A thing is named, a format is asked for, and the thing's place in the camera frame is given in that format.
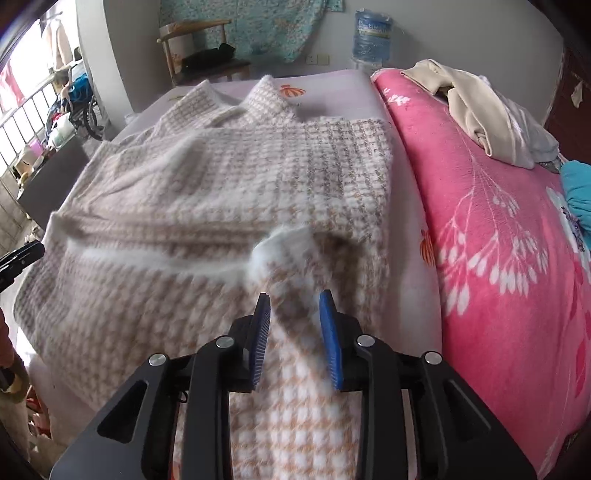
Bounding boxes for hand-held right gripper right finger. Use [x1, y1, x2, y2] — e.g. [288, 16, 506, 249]
[320, 290, 539, 480]

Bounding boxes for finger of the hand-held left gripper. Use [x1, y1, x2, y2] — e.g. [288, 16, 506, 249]
[0, 240, 46, 289]

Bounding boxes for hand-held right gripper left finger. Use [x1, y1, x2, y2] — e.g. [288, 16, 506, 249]
[50, 293, 273, 480]

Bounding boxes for beige houndstooth knit coat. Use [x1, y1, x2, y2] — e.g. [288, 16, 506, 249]
[14, 76, 398, 480]

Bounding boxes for hanging pale clothes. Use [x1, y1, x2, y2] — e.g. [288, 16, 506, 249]
[44, 9, 77, 68]

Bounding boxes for beige crumpled clothes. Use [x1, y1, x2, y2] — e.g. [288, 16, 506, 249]
[401, 59, 536, 169]

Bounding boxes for bed with lilac sheet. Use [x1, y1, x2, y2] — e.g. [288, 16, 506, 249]
[28, 69, 446, 480]

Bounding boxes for dark grey cabinet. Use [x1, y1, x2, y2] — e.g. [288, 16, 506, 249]
[16, 136, 90, 222]

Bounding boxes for metal window railing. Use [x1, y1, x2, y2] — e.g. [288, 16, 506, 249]
[0, 74, 61, 250]

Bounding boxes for wheelchair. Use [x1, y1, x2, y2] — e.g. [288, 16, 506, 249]
[65, 74, 109, 141]

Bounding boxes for blue bag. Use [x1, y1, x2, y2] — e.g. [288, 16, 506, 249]
[69, 74, 90, 104]

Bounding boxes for pink floral blanket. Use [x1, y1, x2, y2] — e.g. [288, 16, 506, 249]
[372, 67, 591, 480]

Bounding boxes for pale patterned box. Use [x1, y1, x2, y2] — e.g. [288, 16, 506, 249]
[161, 25, 204, 80]

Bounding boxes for wooden chair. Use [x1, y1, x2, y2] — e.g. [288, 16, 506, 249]
[157, 19, 252, 86]

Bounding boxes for white water dispenser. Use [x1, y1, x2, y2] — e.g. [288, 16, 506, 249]
[353, 58, 391, 77]

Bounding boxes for black cloth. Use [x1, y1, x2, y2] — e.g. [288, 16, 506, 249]
[182, 42, 236, 65]

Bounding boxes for pale grey cloth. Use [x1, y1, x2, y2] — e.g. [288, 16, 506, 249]
[503, 90, 561, 164]

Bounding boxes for blue water bottle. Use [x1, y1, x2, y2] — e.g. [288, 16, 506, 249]
[353, 8, 394, 63]

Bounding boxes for dark brown wardrobe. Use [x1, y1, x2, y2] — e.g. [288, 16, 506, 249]
[545, 41, 591, 139]

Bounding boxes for teal floral wall cloth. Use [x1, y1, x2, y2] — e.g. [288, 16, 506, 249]
[159, 0, 345, 63]

